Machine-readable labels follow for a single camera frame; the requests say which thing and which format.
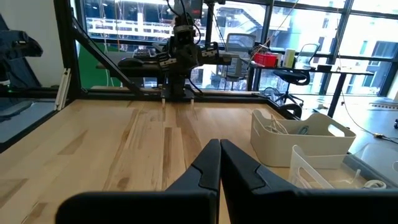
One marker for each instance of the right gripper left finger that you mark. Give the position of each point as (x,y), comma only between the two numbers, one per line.
(186,205)

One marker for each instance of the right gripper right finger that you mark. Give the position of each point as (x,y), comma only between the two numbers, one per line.
(264,205)

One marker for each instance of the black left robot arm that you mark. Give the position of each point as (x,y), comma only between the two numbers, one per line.
(178,87)

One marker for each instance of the clear plastic bin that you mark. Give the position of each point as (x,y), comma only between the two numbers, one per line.
(303,169)

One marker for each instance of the black computer mouse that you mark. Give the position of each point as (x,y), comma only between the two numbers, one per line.
(130,62)

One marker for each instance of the opaque grey-white plastic bin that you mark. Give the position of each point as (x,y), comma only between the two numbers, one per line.
(280,149)

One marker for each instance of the grey mesh office chair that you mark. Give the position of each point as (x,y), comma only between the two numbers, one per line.
(241,42)

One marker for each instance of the red box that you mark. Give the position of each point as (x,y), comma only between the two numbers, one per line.
(265,59)

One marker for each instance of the black floor fan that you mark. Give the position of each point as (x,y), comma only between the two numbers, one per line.
(272,93)

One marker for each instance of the white cylinder container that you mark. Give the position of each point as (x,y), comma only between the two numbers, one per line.
(289,58)

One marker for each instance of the black office chair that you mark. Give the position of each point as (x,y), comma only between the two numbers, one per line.
(292,77)

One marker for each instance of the black background desk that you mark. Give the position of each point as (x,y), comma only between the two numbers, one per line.
(342,72)

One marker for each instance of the black aluminium table frame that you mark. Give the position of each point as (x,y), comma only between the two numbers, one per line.
(65,46)

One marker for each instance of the white aluminium bracket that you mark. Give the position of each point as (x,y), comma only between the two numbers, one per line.
(63,88)

